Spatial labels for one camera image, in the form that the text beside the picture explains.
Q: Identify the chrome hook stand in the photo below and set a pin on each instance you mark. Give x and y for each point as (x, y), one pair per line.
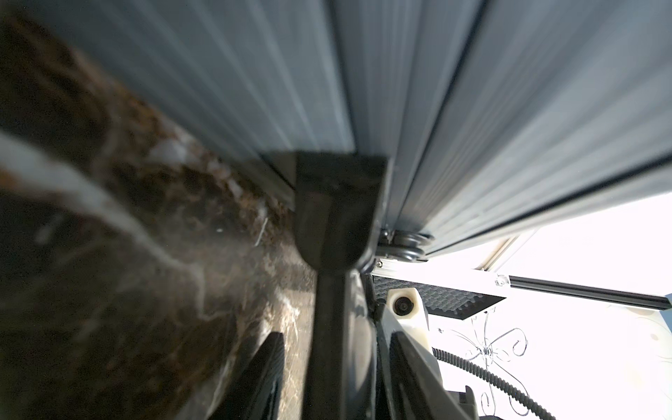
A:
(481, 341)

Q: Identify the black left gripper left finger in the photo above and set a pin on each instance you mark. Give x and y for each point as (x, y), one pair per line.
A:
(258, 392)

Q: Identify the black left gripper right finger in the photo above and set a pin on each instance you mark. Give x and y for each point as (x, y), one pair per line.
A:
(415, 391)

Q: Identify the horizontal aluminium rail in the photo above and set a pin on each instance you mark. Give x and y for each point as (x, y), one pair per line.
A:
(504, 251)

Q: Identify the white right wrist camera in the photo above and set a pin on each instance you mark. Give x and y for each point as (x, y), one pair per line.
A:
(409, 310)

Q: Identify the dark grey poker case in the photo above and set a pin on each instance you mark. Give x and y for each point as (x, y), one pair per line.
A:
(179, 179)

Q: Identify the silver aluminium poker case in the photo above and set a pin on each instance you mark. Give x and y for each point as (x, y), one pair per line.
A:
(447, 292)

